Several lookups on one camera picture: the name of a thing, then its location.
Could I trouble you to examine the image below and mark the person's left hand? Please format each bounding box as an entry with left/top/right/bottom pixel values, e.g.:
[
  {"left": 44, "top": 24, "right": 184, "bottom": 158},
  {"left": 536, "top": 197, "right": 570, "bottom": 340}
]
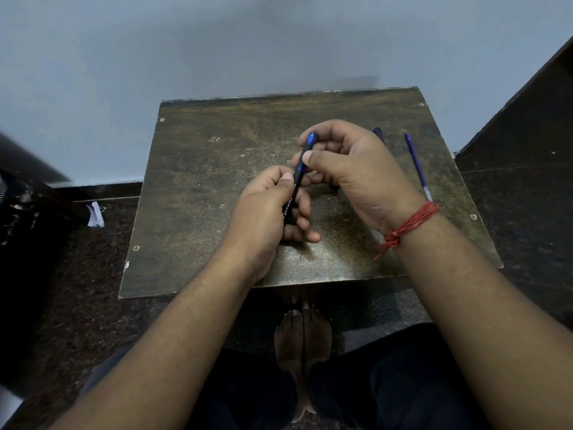
[{"left": 223, "top": 165, "right": 321, "bottom": 285}]

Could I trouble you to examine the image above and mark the person's right hand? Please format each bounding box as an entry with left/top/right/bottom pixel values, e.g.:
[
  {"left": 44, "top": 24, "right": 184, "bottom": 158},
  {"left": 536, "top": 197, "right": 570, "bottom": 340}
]
[{"left": 291, "top": 119, "right": 427, "bottom": 234}]

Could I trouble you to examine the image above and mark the blue and black pen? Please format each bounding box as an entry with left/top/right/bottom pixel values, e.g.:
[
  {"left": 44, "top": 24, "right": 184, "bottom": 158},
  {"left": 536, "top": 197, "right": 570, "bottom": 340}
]
[{"left": 282, "top": 132, "right": 318, "bottom": 225}]

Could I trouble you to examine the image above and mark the person's right forearm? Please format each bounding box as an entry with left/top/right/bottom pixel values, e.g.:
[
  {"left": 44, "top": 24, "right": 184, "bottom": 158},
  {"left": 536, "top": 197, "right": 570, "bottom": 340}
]
[{"left": 381, "top": 206, "right": 573, "bottom": 430}]

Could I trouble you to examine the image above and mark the person's left forearm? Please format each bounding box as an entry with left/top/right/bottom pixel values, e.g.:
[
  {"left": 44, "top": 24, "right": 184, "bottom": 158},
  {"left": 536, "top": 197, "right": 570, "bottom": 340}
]
[{"left": 48, "top": 257, "right": 266, "bottom": 430}]

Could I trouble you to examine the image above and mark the blue pen refill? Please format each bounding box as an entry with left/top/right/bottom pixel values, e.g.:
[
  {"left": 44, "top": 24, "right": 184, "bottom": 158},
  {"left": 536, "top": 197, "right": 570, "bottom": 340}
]
[{"left": 404, "top": 131, "right": 433, "bottom": 203}]

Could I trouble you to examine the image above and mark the red thread wrist band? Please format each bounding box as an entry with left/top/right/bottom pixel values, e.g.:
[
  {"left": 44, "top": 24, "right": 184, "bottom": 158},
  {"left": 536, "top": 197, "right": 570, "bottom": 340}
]
[{"left": 375, "top": 201, "right": 442, "bottom": 261}]

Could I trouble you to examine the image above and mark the person's right foot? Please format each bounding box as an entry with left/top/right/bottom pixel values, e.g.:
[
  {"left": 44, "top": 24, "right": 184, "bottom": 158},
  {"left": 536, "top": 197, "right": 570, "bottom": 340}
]
[{"left": 293, "top": 303, "right": 334, "bottom": 423}]

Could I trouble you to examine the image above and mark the person's foot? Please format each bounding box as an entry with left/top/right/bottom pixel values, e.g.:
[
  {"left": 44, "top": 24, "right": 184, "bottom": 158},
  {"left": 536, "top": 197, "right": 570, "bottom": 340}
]
[
  {"left": 293, "top": 303, "right": 334, "bottom": 423},
  {"left": 274, "top": 309, "right": 306, "bottom": 381}
]

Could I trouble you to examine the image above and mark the person's left foot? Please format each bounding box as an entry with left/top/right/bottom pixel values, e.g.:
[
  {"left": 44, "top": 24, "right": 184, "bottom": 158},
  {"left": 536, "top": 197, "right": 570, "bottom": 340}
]
[{"left": 274, "top": 309, "right": 306, "bottom": 381}]

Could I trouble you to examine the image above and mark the white paper scrap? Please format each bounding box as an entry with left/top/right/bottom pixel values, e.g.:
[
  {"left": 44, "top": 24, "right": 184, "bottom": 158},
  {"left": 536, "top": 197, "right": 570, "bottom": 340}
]
[{"left": 87, "top": 201, "right": 106, "bottom": 228}]

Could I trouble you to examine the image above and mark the person's left leg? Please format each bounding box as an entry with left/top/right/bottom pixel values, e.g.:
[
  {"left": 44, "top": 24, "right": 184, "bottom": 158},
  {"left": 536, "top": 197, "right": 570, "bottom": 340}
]
[{"left": 83, "top": 347, "right": 299, "bottom": 430}]

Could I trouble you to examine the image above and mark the person's leg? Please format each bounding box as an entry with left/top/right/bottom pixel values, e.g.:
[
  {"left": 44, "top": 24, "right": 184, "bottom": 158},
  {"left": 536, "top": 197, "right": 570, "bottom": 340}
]
[
  {"left": 308, "top": 323, "right": 486, "bottom": 430},
  {"left": 83, "top": 347, "right": 299, "bottom": 430}
]

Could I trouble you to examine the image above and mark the person's right leg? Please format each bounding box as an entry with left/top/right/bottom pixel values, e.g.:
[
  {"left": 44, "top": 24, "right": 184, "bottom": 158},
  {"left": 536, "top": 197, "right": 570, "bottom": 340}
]
[{"left": 308, "top": 323, "right": 486, "bottom": 430}]

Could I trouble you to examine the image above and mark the dark furniture piece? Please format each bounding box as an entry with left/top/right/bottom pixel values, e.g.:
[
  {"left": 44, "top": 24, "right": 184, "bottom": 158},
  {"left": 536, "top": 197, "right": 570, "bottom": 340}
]
[{"left": 0, "top": 131, "right": 92, "bottom": 249}]

